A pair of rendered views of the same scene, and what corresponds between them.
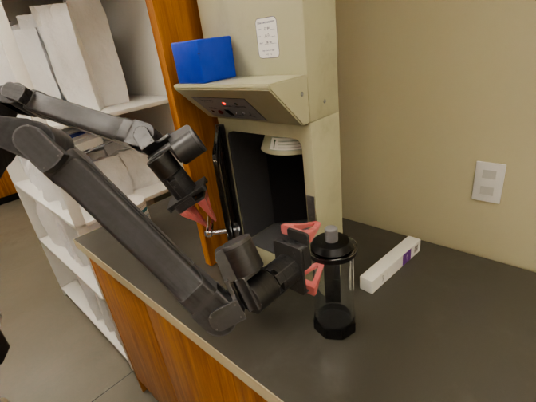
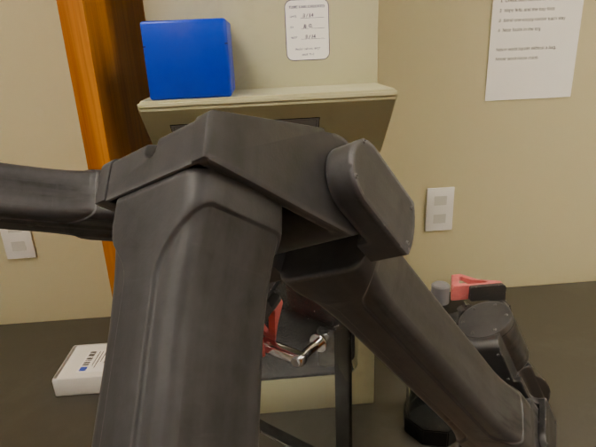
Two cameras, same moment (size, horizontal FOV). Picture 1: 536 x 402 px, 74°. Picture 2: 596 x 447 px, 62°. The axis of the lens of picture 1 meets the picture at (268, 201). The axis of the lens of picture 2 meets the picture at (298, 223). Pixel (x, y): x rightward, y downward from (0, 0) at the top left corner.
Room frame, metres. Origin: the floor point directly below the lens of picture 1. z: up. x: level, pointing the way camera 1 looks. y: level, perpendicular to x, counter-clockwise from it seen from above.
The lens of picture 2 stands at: (0.37, 0.54, 1.57)
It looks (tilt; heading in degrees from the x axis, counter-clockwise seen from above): 20 degrees down; 310
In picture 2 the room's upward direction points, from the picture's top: 3 degrees counter-clockwise
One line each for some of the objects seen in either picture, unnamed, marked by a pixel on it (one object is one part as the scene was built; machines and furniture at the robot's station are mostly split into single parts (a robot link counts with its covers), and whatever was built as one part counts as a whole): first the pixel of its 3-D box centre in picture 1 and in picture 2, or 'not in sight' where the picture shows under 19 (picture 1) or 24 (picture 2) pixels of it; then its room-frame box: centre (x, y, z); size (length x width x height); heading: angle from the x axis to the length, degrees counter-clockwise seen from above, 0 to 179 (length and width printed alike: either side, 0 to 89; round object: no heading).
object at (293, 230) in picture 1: (304, 238); (468, 299); (0.58, -0.06, 1.23); 0.09 x 0.07 x 0.07; 134
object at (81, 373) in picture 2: not in sight; (104, 366); (1.24, 0.14, 0.96); 0.16 x 0.12 x 0.04; 43
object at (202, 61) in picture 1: (204, 60); (192, 58); (0.90, 0.11, 1.56); 0.10 x 0.10 x 0.09; 44
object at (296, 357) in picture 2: (216, 225); (286, 343); (0.75, 0.13, 1.20); 0.10 x 0.05 x 0.03; 3
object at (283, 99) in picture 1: (237, 102); (270, 129); (0.83, 0.04, 1.46); 0.32 x 0.12 x 0.10; 44
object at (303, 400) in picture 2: (229, 213); (258, 324); (0.82, 0.10, 1.19); 0.30 x 0.01 x 0.40; 3
